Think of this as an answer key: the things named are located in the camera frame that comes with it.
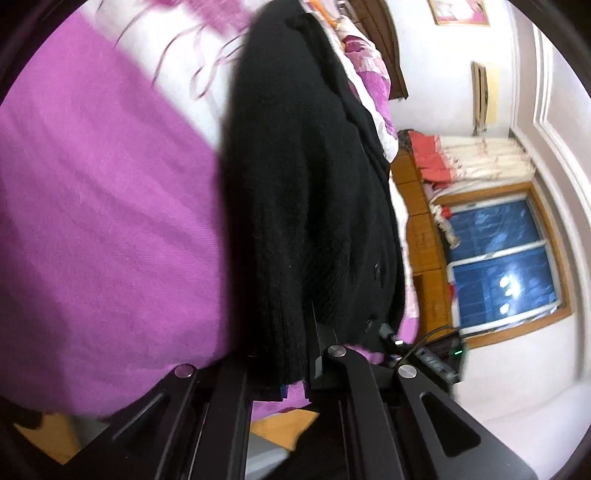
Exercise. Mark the floral purple quilt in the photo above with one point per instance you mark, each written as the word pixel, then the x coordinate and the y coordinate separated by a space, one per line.
pixel 369 83

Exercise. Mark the black knit cardigan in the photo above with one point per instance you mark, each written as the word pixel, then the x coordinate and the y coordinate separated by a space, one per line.
pixel 300 184

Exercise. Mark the framed wall picture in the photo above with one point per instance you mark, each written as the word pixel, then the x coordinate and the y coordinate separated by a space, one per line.
pixel 457 11

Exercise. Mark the wall air conditioner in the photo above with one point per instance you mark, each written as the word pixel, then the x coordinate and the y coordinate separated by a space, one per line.
pixel 485 97

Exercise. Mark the low wooden cabinet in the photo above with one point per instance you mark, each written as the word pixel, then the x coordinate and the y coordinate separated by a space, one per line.
pixel 420 221

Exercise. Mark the dark wooden headboard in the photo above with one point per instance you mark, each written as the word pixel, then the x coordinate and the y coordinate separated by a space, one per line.
pixel 383 50

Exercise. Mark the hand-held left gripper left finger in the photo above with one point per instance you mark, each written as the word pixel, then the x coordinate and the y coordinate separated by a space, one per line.
pixel 231 397

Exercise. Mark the cream curtain with red hem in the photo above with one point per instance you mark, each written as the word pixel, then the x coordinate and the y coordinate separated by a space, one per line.
pixel 480 157

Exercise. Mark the black power strip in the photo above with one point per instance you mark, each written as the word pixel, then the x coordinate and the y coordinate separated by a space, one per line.
pixel 436 364

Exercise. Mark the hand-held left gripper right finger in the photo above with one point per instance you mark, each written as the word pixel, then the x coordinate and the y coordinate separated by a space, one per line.
pixel 332 374

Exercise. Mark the floral pink bed sheet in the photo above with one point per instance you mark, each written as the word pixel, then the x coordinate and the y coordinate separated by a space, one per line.
pixel 92 207

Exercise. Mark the wooden framed window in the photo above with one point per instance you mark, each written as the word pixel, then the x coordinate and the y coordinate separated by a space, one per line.
pixel 498 258

